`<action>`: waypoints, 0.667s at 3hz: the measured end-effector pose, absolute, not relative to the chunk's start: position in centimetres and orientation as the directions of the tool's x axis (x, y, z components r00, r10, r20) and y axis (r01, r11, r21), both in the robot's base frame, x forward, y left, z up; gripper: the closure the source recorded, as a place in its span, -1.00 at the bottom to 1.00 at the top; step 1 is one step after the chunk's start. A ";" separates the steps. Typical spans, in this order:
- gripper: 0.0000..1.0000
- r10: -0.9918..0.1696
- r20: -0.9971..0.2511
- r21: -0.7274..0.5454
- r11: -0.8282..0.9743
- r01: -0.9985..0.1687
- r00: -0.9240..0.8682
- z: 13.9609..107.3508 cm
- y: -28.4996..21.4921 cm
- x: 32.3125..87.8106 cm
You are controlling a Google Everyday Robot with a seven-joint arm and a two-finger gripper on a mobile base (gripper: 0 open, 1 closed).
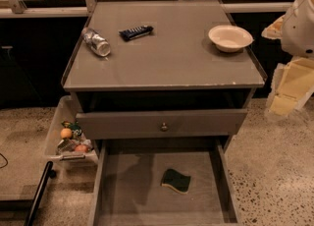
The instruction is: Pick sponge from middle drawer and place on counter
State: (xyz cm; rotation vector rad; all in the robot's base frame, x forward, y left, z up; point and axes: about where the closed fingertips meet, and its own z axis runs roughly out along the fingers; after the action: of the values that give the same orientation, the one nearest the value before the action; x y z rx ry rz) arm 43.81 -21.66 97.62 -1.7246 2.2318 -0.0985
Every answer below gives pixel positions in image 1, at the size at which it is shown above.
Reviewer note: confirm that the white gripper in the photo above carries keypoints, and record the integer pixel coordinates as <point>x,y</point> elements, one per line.
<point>300,28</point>

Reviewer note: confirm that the green yellow sponge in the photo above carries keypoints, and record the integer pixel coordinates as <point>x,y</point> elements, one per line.
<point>176,181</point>

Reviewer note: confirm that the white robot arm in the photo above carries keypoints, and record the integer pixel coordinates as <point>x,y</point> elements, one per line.
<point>295,31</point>

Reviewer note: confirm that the grey drawer cabinet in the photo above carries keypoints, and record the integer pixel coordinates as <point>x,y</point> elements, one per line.
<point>176,67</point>

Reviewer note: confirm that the round metal drawer knob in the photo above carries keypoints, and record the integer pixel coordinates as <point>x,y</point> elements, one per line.
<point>164,127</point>

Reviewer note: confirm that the grey top drawer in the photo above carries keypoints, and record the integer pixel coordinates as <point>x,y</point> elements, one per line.
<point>146,124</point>

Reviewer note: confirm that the grey open middle drawer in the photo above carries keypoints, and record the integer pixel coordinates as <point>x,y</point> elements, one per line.
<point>128,191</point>

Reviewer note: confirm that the white paper bowl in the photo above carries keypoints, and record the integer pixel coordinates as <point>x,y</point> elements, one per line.
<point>230,38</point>

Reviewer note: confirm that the dark blue snack bar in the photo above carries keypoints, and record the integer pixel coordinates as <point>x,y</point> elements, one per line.
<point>133,33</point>

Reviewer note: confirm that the crushed clear plastic bottle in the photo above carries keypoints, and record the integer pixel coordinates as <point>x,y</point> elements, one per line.
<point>98,44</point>

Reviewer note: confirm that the green snack bag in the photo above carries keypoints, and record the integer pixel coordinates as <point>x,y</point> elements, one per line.
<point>76,129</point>

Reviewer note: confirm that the red apple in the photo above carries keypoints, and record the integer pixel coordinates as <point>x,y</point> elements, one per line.
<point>82,148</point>

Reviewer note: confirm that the orange fruit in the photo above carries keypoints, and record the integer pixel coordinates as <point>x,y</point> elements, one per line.
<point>66,133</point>

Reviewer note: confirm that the silver snack packet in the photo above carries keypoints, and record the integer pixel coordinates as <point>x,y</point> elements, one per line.
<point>65,145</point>

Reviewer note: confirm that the clear plastic storage bin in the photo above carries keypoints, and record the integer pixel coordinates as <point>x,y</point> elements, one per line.
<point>65,111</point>

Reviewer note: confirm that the black bar foreground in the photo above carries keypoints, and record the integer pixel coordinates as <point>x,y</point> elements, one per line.
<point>47,174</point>

